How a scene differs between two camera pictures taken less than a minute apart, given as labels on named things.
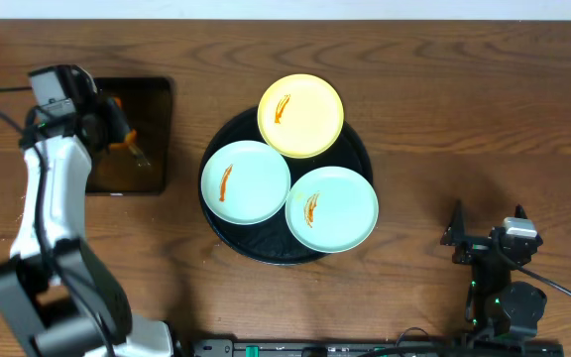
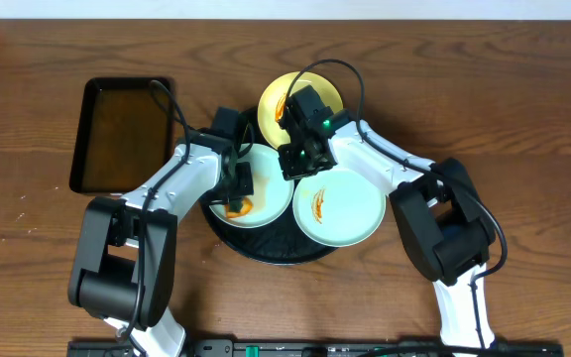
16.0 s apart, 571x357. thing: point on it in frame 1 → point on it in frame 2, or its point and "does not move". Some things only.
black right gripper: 474,247 → 290,170
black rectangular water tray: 148,105 does not move
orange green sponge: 131,136 → 247,207
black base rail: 377,348 does not move
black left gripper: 105,125 → 236,199
